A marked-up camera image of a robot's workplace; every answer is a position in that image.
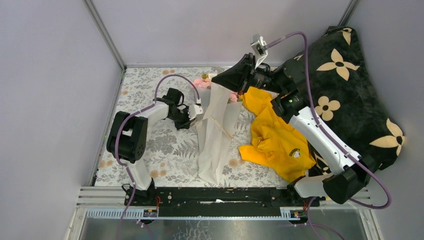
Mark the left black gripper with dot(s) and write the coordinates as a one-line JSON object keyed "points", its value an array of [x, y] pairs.
{"points": [[186, 123]]}

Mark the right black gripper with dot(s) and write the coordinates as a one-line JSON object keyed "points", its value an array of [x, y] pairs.
{"points": [[240, 76]]}

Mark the pink fake flower stem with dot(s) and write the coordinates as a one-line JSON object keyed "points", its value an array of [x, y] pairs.
{"points": [[233, 97], [203, 82]]}

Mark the white wrapping paper sheet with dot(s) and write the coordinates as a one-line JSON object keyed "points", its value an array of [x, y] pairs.
{"points": [[214, 145]]}

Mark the cream printed ribbon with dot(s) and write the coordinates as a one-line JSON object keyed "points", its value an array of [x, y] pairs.
{"points": [[199, 122]]}

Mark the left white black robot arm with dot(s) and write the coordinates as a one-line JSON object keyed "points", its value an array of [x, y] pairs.
{"points": [[127, 140]]}

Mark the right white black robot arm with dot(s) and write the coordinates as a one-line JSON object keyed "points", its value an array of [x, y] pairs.
{"points": [[350, 172]]}

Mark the floral tablecloth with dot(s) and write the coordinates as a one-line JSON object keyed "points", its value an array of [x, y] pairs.
{"points": [[171, 155]]}

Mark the yellow garment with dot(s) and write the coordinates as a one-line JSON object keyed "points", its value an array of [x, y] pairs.
{"points": [[274, 143]]}

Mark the black floral pillow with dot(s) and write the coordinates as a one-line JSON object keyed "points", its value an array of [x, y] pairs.
{"points": [[340, 91]]}

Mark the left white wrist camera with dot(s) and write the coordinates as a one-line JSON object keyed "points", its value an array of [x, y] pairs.
{"points": [[194, 110]]}

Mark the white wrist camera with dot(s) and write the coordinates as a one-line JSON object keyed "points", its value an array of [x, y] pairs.
{"points": [[259, 47], [194, 110]]}

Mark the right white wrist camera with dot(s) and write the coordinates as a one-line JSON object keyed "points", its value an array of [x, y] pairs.
{"points": [[259, 47]]}

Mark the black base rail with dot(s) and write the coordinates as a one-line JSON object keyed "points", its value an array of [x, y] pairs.
{"points": [[245, 202]]}

